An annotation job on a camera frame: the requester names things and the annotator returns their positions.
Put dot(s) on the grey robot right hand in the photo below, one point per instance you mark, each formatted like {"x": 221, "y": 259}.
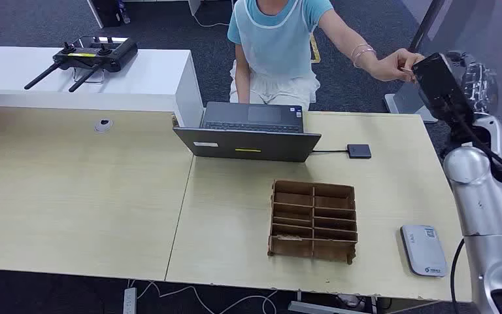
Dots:
{"x": 482, "y": 86}

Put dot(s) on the person's left hand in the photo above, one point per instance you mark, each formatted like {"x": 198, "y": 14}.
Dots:
{"x": 394, "y": 65}

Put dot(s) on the ID card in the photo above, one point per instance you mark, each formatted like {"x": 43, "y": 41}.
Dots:
{"x": 407, "y": 69}

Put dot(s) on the person's left forearm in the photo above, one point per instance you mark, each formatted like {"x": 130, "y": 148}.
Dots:
{"x": 344, "y": 39}

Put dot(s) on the person's right forearm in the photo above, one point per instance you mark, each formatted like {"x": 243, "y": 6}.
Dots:
{"x": 243, "y": 82}

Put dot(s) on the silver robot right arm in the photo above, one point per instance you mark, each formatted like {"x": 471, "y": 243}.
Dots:
{"x": 489, "y": 208}

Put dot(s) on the person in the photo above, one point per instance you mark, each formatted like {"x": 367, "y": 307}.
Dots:
{"x": 277, "y": 43}

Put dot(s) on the wooden divided key box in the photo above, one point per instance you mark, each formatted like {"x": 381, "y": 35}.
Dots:
{"x": 313, "y": 216}

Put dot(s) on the grey card reader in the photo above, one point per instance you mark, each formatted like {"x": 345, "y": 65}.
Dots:
{"x": 424, "y": 251}

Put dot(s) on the grey kiosk stand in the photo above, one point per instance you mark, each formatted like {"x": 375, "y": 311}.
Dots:
{"x": 459, "y": 26}

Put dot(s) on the small black USB box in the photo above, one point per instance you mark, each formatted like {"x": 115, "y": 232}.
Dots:
{"x": 359, "y": 151}

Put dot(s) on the grey laptop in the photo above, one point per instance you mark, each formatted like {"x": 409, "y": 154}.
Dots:
{"x": 251, "y": 145}

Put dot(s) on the white counter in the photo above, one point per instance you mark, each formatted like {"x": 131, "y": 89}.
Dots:
{"x": 147, "y": 73}

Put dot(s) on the grey metal table foot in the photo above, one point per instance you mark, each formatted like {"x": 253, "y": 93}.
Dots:
{"x": 311, "y": 308}

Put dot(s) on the black computer tower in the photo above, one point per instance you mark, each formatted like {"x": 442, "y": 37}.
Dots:
{"x": 106, "y": 13}

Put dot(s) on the black remote controller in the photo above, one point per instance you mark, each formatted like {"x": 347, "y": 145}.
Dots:
{"x": 99, "y": 54}

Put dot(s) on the white power strip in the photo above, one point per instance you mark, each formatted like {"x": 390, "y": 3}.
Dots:
{"x": 129, "y": 301}

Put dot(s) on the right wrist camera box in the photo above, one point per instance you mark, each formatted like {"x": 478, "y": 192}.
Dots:
{"x": 439, "y": 86}

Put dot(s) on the metal stanchion post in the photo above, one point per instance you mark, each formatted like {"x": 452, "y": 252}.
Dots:
{"x": 426, "y": 24}

